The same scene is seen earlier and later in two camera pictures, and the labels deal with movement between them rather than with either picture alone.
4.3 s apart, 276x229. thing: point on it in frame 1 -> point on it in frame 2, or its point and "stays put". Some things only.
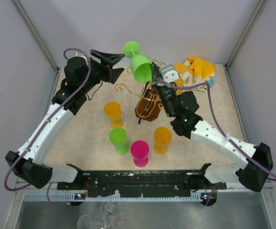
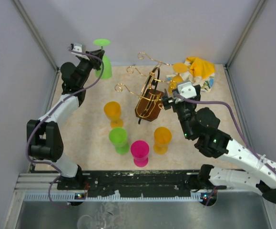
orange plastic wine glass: x=113 y=109 stays put
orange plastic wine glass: x=180 y=67 stays put
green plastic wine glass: x=141 y=65 -> x=107 y=72
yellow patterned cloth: x=198 y=71 stays put
